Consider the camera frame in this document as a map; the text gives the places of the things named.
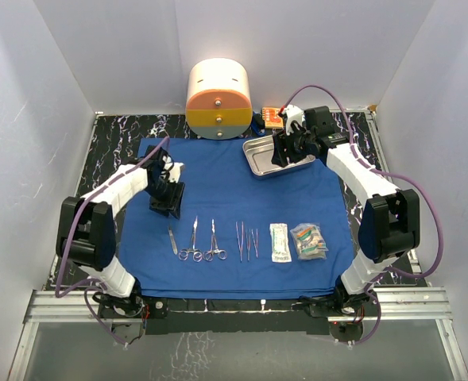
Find blue surgical cloth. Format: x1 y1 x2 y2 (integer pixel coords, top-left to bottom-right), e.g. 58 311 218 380
119 139 354 299

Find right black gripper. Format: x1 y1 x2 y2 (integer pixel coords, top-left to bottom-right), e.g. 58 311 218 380
273 123 315 167

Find small orange spiral notebook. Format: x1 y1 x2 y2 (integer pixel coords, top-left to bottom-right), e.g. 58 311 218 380
261 107 284 129

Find steel tweezers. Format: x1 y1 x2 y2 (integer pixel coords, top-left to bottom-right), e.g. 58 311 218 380
251 229 259 258
246 229 252 262

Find blue black clip tool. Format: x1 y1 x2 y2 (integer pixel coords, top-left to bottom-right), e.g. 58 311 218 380
250 113 265 137

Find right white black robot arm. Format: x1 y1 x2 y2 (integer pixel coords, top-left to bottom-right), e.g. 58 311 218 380
272 105 420 315

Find long white green pouch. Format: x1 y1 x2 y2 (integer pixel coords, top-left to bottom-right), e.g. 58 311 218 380
269 223 292 264

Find green clear supply packet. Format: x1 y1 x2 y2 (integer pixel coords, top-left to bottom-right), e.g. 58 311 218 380
291 226 318 260

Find remaining ring-handled clamp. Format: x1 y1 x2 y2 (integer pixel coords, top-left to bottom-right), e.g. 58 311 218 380
191 217 203 262

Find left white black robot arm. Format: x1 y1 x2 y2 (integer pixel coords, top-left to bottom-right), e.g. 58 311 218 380
56 144 185 318

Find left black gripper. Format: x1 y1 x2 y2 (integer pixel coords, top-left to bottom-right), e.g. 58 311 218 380
144 178 184 220

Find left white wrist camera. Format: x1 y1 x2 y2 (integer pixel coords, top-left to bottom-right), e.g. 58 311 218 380
164 161 185 183

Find steel instrument tray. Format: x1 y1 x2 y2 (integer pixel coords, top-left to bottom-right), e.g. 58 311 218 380
242 137 315 179

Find aluminium frame rail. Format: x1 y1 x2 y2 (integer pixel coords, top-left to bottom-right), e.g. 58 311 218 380
9 287 468 380

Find long serrated steel forceps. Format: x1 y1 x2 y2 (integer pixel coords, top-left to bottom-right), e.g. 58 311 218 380
235 221 244 262

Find round three-drawer storage box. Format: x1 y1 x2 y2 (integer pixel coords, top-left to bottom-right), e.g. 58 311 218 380
185 58 253 140

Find white blue supply packet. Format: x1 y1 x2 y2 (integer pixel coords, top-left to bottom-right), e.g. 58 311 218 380
290 223 327 256

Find steel forceps ring handles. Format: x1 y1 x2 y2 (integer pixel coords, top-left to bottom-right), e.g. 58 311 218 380
203 219 227 262

